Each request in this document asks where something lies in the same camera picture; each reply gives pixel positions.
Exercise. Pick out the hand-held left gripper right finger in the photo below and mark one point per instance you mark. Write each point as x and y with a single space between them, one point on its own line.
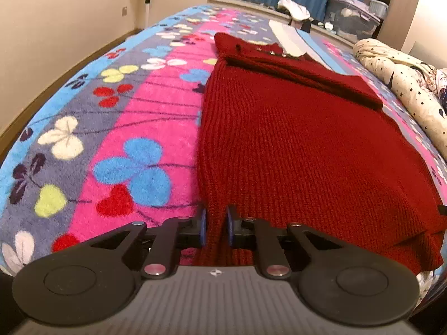
230 228

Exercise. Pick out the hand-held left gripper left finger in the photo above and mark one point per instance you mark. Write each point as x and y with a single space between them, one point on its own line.
203 228

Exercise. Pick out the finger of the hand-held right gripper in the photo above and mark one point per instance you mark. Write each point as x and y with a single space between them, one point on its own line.
442 210

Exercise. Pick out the red knit sweater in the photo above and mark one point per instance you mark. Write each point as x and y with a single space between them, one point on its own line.
297 139

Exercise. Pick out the white clothes pile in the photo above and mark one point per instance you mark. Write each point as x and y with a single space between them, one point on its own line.
294 8

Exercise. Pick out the colourful floral printed blanket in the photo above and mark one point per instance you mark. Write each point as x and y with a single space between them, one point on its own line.
115 136

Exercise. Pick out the cream star print quilt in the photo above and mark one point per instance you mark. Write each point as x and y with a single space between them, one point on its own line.
407 83

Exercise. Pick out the wooden cabinet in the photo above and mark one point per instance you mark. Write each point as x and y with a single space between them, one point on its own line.
401 10

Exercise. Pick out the white plastic basket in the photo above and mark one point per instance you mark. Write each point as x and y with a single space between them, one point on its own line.
378 7

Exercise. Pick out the clear plastic storage box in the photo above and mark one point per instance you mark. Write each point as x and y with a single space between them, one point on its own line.
351 15

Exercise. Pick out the small white box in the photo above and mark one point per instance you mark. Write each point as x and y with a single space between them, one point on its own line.
329 26

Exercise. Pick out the dark garment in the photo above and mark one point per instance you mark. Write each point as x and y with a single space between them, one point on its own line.
302 24

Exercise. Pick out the white standing fan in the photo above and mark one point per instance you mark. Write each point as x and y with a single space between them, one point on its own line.
148 3

